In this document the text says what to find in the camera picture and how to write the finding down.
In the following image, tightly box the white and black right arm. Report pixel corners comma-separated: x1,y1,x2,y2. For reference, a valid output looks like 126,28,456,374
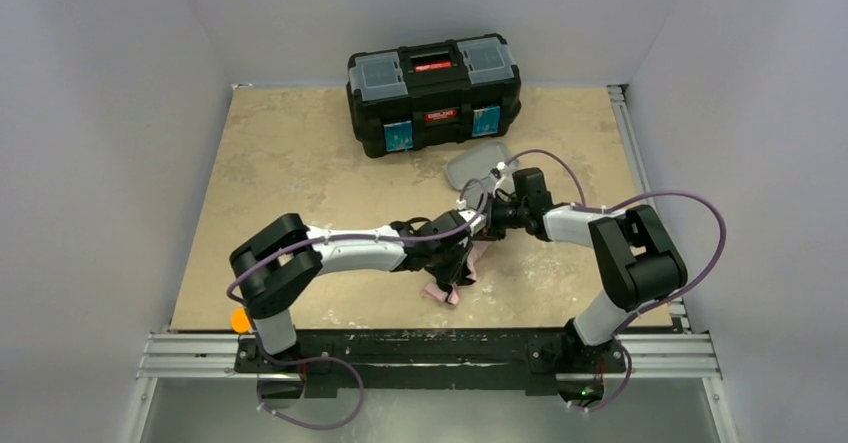
483,168,688,362

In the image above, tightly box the black plastic toolbox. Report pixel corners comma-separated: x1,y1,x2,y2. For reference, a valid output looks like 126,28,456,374
346,33,522,158

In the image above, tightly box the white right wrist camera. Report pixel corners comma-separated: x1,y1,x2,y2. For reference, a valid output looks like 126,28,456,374
488,162,518,194

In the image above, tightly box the pink and black folding umbrella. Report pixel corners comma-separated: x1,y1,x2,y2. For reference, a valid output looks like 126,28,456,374
421,241,492,306

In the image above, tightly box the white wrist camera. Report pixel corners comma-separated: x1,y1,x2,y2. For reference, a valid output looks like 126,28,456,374
488,162,518,194
459,205,489,235

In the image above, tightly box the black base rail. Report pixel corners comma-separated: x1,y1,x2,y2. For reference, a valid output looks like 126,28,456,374
234,328,629,404

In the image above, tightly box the grey umbrella case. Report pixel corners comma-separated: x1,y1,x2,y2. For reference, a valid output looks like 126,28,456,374
445,140,513,198

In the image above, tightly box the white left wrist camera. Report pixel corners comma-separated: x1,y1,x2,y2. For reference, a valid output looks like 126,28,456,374
459,205,489,235

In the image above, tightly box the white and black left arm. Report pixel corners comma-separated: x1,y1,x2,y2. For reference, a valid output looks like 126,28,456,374
229,210,485,356

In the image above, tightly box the orange object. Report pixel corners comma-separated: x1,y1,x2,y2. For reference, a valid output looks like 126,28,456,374
229,307,253,335

